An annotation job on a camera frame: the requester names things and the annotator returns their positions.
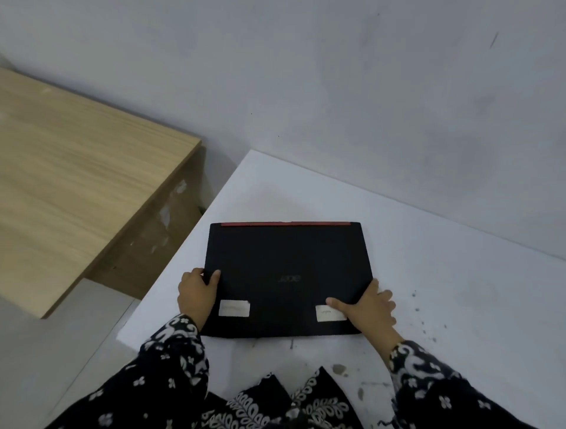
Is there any person's right hand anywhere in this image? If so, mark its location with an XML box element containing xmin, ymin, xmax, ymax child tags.
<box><xmin>326</xmin><ymin>278</ymin><xmax>404</xmax><ymax>355</ymax></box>

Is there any person's left hand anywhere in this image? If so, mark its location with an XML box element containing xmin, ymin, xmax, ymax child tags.
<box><xmin>177</xmin><ymin>267</ymin><xmax>221</xmax><ymax>332</ymax></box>

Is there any light wooden desk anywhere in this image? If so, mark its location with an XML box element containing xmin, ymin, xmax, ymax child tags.
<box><xmin>0</xmin><ymin>66</ymin><xmax>208</xmax><ymax>320</ymax></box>

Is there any person's right forearm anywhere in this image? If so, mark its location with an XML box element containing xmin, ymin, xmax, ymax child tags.
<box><xmin>387</xmin><ymin>339</ymin><xmax>541</xmax><ymax>429</ymax></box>

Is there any person's left forearm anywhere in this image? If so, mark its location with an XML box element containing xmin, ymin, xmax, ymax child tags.
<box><xmin>46</xmin><ymin>309</ymin><xmax>213</xmax><ymax>429</ymax></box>

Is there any white rectangular sticker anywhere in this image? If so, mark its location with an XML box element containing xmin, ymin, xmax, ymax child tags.
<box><xmin>316</xmin><ymin>304</ymin><xmax>348</xmax><ymax>323</ymax></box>
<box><xmin>218</xmin><ymin>300</ymin><xmax>251</xmax><ymax>318</ymax></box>

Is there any black white patterned garment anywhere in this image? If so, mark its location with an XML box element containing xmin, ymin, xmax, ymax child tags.
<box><xmin>200</xmin><ymin>366</ymin><xmax>364</xmax><ymax>429</ymax></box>

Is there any black laptop with red trim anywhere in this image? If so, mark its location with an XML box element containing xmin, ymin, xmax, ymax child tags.
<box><xmin>200</xmin><ymin>221</ymin><xmax>380</xmax><ymax>339</ymax></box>

